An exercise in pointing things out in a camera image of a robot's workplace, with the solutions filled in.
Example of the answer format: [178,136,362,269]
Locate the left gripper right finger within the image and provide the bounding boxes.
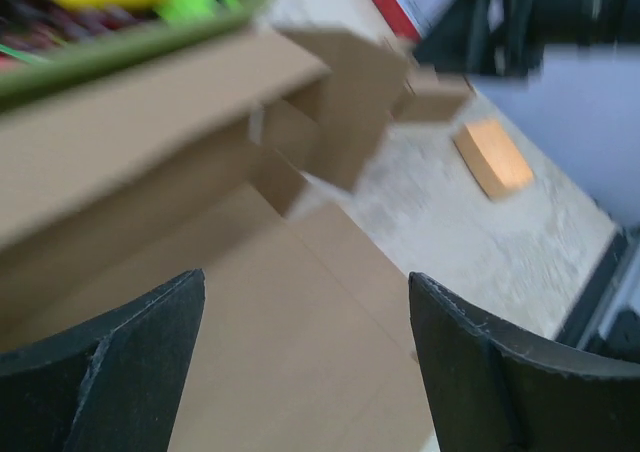
[408,272,639,452]

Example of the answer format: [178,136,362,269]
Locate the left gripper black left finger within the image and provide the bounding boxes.
[1,269,205,452]

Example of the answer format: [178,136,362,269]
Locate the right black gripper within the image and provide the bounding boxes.
[414,0,639,78]

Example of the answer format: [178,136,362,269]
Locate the orange sponge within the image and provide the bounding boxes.
[453,119,534,201]

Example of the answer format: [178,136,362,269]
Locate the brown cardboard paper box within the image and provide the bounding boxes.
[1,28,472,451]

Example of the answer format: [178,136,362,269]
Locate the olive green plastic bin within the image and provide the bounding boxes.
[1,0,269,113]

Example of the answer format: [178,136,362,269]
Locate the lower purple grapes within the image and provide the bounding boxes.
[1,0,158,53]

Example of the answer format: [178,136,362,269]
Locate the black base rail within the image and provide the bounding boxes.
[555,227,639,363]

